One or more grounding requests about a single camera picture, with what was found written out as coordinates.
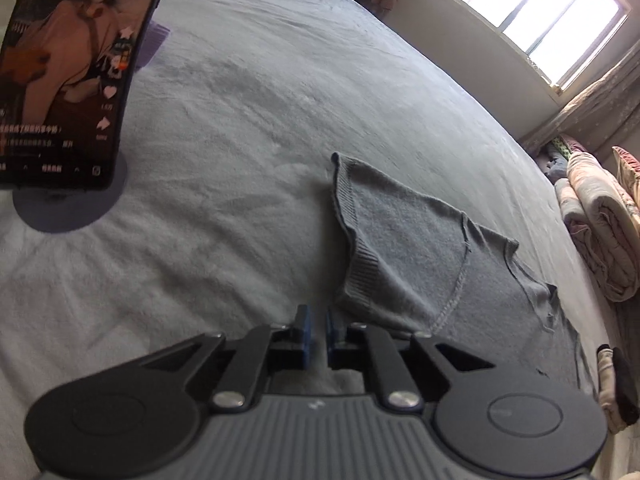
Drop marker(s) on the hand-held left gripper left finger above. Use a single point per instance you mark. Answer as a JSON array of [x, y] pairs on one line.
[[306, 335]]

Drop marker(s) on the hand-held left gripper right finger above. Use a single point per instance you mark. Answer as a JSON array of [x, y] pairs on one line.
[[330, 335]]

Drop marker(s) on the grey knit sweater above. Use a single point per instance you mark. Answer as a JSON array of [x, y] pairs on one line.
[[425, 260]]

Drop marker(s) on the rolled white and black clothes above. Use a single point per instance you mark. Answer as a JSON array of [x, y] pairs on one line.
[[606, 390]]

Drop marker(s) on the grey bed blanket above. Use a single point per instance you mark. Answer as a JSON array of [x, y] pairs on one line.
[[260, 110]]

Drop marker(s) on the round grey phone stand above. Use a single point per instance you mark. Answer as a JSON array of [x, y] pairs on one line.
[[65, 210]]

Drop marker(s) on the small printed cloth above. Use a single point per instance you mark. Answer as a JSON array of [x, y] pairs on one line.
[[557, 157]]

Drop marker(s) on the folded pink white quilt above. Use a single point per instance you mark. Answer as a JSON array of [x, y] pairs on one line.
[[605, 230]]

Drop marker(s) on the folded black cloth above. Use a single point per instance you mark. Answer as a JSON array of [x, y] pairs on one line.
[[627, 385]]

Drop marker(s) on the pink pillow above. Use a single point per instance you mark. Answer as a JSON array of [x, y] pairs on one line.
[[630, 165]]

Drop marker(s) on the pale patterned curtain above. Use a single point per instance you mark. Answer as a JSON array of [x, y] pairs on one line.
[[595, 105]]

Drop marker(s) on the black smartphone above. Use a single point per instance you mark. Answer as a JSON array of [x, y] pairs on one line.
[[70, 70]]

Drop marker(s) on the window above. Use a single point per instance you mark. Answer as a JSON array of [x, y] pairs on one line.
[[540, 15]]

